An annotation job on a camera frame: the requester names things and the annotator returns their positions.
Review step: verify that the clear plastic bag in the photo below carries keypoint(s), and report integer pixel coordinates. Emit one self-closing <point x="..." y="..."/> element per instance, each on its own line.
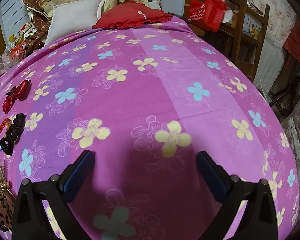
<point x="0" y="63"/>

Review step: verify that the red frilled pillow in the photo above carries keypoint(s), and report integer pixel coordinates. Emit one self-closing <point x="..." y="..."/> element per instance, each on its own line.
<point x="130" y="17"/>

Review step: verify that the red bow hair clip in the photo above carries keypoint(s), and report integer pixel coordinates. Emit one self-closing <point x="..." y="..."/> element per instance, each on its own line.
<point x="18" y="90"/>

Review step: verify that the wooden chair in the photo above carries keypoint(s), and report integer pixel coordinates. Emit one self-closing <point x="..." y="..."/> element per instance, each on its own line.
<point x="240" y="37"/>

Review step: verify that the black scrunchie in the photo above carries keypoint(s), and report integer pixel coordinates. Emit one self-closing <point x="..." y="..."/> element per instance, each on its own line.
<point x="16" y="125"/>

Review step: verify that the leopard bow hair clip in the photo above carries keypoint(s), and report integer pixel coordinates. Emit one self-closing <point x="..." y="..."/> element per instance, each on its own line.
<point x="1" y="210"/>

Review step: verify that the red candy packet bag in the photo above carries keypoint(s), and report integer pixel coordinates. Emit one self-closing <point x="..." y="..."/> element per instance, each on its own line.
<point x="16" y="52"/>

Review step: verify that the pink floral bed sheet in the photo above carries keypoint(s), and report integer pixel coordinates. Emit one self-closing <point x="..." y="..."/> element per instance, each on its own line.
<point x="140" y="100"/>

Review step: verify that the red shopping bag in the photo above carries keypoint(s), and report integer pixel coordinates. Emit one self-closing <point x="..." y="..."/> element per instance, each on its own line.
<point x="207" y="12"/>

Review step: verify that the pink floral cloth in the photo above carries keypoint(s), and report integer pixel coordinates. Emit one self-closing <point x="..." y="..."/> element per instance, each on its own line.
<point x="275" y="10"/>

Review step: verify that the white floral ruffled cloth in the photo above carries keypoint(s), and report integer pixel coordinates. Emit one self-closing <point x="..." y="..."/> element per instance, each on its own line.
<point x="297" y="135"/>

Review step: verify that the white pillow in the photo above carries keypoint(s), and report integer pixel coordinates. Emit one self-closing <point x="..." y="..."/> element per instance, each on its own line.
<point x="72" y="20"/>

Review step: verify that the red cloth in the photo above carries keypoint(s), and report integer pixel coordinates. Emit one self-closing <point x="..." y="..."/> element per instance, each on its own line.
<point x="297" y="42"/>

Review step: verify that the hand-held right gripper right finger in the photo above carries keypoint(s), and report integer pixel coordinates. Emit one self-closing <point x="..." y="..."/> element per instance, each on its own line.
<point x="212" y="173"/>

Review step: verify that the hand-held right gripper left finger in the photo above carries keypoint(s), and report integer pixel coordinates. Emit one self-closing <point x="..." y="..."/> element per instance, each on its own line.
<point x="77" y="172"/>

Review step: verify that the white lace-edged cloth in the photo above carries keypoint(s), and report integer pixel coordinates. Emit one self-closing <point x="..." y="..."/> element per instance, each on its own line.
<point x="270" y="65"/>

